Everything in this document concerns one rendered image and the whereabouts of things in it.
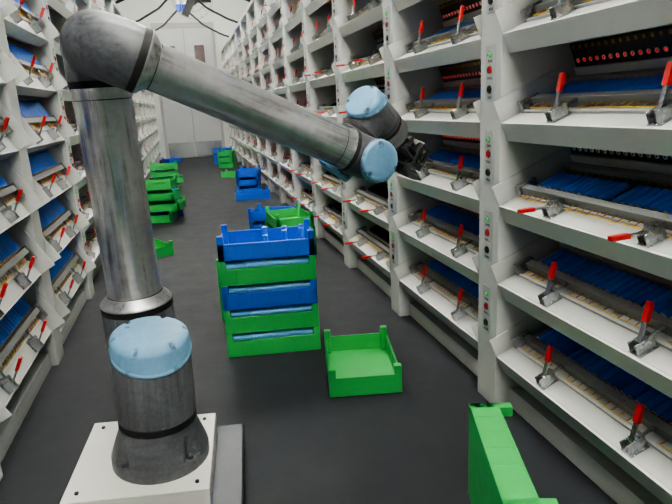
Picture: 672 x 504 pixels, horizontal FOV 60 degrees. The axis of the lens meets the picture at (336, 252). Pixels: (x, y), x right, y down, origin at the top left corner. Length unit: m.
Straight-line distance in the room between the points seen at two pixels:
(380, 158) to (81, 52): 0.58
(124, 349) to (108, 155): 0.37
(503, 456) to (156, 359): 0.63
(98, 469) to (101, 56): 0.77
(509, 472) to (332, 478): 0.45
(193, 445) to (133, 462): 0.11
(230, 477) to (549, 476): 0.66
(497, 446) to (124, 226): 0.81
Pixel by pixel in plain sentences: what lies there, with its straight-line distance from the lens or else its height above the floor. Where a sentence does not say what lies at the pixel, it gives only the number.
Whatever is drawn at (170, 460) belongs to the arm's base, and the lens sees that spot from 1.20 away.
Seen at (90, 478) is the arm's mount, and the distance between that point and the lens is 1.28.
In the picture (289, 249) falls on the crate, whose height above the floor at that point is 0.34.
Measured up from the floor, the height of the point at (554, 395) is 0.15.
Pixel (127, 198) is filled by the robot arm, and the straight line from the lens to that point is 1.22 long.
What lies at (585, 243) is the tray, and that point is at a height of 0.50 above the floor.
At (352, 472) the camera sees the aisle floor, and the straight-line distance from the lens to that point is 1.35.
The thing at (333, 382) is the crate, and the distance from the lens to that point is 1.61.
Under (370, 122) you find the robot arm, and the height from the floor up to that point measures 0.73.
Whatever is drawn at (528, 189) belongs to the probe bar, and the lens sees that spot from 1.38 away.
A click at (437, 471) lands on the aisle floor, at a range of 1.35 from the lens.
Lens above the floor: 0.78
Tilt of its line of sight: 14 degrees down
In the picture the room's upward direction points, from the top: 3 degrees counter-clockwise
